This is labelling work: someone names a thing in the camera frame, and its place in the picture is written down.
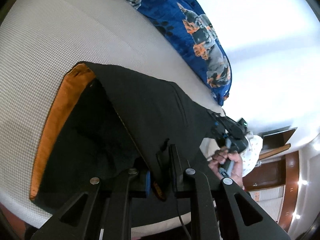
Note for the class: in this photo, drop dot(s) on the brown wooden wardrobe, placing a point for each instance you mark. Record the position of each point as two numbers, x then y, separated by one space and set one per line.
273 183

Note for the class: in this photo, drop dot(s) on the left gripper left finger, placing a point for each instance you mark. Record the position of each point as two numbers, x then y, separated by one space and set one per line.
101 210

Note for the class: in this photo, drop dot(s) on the person's right hand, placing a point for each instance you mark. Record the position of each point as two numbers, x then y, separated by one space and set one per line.
224 155

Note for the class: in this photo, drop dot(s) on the white dotted cloth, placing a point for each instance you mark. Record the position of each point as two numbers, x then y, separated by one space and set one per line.
250 155

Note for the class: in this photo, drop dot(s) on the blue dog print blanket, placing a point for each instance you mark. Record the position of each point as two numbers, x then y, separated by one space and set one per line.
188 29

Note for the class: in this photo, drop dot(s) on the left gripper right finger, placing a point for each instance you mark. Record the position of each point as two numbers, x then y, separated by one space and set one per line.
226 212

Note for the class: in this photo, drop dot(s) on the black pants orange waistband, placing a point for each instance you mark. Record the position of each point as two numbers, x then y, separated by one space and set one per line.
103 120

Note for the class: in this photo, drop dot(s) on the beige woven mattress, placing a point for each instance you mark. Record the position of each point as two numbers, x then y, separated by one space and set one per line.
41 40

